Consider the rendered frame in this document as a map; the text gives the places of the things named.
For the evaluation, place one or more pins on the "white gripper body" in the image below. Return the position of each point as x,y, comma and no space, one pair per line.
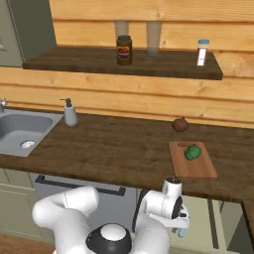
169,221

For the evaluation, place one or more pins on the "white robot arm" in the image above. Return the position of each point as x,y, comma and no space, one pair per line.
71,218

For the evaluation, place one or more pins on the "wooden cutting board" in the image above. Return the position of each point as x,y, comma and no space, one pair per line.
195,165

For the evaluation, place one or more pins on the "green broccoli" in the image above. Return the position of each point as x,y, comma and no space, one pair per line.
192,152

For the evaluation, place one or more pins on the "grey dishwasher front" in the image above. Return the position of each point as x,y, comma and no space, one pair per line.
112,205

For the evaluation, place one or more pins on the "brown onion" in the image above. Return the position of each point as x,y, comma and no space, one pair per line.
180,124

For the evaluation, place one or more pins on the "grey soap dispenser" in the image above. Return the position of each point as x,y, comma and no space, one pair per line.
70,114

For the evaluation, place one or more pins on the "blue-capped spice bottle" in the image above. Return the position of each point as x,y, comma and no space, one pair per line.
202,53

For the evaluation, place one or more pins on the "grey kitchen sink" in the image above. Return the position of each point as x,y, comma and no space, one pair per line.
20,130

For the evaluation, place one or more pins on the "dark jar with red label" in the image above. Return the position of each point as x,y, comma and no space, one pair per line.
124,50

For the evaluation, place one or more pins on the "clear drinking glass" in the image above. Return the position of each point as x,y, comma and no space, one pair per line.
153,37
121,28

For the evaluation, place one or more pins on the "silver tap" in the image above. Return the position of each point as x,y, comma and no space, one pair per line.
2,104

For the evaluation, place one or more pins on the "dark wooden wall shelf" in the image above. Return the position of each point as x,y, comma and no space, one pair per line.
139,66

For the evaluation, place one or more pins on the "green wall cupboard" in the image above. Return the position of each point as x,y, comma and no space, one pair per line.
23,29

